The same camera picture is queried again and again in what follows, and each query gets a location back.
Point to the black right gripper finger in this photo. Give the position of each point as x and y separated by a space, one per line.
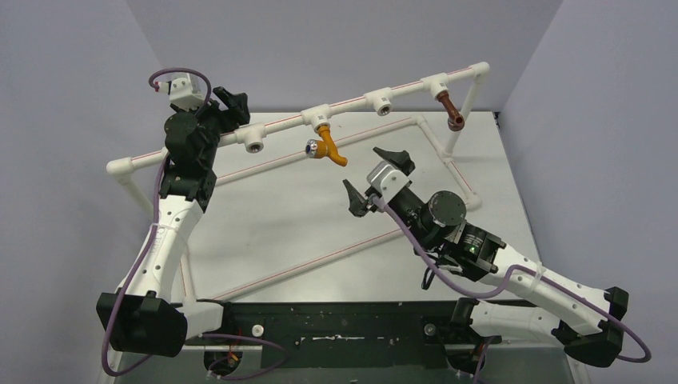
400 160
359 203

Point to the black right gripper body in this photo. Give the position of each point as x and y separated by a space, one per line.
370 190

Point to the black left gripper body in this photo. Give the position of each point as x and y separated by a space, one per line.
219 112

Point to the orange plastic faucet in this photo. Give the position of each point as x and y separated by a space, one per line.
324 147

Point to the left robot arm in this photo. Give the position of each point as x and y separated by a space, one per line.
139 316

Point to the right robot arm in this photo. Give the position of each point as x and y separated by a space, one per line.
502 292

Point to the brown copper faucet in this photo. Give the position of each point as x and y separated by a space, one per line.
456 120

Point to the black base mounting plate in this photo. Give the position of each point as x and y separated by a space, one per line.
428 335

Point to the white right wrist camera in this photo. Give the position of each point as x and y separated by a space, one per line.
387 181

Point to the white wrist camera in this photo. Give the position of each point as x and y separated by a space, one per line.
183 90
387 181

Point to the white PVC pipe frame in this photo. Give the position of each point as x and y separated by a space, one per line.
462 85

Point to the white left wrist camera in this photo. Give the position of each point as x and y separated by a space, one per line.
183 90

